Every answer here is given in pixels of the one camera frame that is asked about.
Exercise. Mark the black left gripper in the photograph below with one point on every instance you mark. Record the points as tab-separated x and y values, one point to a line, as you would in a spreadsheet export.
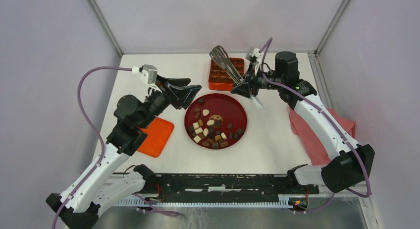
184	94

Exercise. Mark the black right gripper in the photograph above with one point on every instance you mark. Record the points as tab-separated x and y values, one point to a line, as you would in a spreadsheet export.
242	89

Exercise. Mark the metal tongs with white handle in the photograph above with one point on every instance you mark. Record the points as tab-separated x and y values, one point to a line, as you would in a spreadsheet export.
219	55

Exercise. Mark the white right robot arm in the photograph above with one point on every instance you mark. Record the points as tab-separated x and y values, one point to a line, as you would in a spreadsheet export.
350	162

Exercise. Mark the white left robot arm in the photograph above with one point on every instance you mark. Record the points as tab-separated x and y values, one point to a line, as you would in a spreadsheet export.
82	203

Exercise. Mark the orange chocolate box with dividers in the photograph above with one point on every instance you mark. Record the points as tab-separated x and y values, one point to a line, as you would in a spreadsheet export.
219	80

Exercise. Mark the white heart chocolate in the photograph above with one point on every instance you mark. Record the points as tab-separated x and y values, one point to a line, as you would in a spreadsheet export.
205	112

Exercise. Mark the white square chocolate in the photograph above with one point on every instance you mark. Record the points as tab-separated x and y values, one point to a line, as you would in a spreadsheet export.
196	125

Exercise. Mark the white oval chocolate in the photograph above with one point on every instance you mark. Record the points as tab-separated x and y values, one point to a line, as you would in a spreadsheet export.
210	122

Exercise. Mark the round red lacquer tray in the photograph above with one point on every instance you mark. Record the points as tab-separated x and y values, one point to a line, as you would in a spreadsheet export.
230	121

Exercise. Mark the orange box lid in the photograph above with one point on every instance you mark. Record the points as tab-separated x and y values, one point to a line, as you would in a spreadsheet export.
159	132

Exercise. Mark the pink cloth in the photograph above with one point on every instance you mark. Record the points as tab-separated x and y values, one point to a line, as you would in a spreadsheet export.
311	143

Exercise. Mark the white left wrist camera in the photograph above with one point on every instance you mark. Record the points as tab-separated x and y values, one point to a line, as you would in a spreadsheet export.
147	74

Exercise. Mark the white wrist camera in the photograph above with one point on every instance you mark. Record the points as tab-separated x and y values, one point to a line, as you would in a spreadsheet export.
255	56
147	74

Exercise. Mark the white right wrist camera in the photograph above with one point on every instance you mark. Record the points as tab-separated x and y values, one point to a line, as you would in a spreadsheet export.
255	56

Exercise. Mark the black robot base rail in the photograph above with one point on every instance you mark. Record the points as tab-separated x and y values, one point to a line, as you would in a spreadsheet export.
220	188

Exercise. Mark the white cable duct strip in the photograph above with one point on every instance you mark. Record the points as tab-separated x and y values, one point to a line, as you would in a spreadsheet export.
132	201

